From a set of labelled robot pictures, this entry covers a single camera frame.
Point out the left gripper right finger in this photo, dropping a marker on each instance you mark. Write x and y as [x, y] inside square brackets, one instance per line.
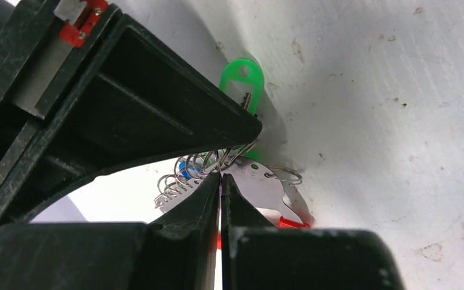
[258, 255]

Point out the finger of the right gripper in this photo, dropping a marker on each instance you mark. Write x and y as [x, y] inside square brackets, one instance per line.
[143, 104]

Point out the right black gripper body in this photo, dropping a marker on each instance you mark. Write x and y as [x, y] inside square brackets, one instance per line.
[33, 109]

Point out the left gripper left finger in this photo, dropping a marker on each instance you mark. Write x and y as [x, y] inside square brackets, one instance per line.
[176, 251]

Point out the red-handled metal key holder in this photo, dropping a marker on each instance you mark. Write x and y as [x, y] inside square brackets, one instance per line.
[263, 186]

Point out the blue key tag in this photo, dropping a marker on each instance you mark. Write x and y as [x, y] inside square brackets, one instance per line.
[188, 169]

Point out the metal key on green tag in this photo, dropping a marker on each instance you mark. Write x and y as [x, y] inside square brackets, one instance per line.
[247, 101]

